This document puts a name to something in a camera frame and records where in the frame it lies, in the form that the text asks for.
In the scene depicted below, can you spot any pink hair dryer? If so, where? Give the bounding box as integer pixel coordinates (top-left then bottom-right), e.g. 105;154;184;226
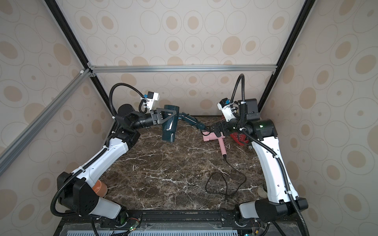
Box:
202;132;227;157

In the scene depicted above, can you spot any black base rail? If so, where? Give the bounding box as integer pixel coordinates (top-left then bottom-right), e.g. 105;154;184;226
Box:
54;209;302;236

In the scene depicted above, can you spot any black right corner post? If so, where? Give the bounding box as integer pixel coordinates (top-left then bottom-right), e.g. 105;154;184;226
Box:
258;0;316;112

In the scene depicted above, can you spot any silver aluminium rail left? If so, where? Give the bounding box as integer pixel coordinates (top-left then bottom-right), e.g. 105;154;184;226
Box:
1;68;91;174

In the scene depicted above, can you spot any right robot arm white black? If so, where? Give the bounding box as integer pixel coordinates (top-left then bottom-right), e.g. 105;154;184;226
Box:
210;74;310;236

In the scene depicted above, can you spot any red polka dot toaster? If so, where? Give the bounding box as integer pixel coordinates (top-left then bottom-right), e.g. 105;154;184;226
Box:
230;133;249;146

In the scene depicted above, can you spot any black corner frame post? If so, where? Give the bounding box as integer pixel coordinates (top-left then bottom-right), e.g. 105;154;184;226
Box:
43;0;110;110

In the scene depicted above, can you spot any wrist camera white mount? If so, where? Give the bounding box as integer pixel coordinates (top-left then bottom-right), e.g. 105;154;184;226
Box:
143;91;159;110
217;98;236;122

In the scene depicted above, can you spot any orange ceramic mug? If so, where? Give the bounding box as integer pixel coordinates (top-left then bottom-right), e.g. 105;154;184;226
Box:
92;180;108;198

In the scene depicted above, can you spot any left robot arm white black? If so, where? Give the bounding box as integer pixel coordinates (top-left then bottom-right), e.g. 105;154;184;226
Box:
50;83;180;225

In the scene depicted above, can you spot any dark green hair dryer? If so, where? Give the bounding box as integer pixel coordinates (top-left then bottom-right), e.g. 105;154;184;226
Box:
162;105;209;143

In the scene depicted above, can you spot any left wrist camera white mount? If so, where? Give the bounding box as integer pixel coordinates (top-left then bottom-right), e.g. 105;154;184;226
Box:
143;91;159;110

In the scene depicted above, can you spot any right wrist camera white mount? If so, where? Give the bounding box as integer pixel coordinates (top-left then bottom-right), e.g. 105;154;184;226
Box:
217;98;236;122

